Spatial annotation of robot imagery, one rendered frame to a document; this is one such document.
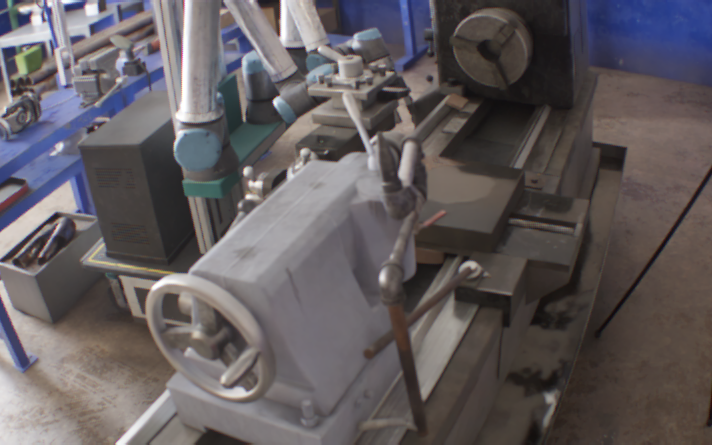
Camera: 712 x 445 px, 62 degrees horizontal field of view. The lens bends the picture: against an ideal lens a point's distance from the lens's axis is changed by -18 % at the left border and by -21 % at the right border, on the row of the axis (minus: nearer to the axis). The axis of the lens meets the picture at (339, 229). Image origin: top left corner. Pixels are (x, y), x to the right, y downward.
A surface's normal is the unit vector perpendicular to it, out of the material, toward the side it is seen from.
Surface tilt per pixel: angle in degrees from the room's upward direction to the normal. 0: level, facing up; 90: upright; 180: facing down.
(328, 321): 70
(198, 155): 95
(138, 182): 90
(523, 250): 0
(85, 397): 0
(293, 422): 0
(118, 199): 90
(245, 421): 90
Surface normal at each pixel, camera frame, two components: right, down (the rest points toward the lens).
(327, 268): 0.83, -0.07
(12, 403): -0.11, -0.86
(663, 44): -0.45, 0.50
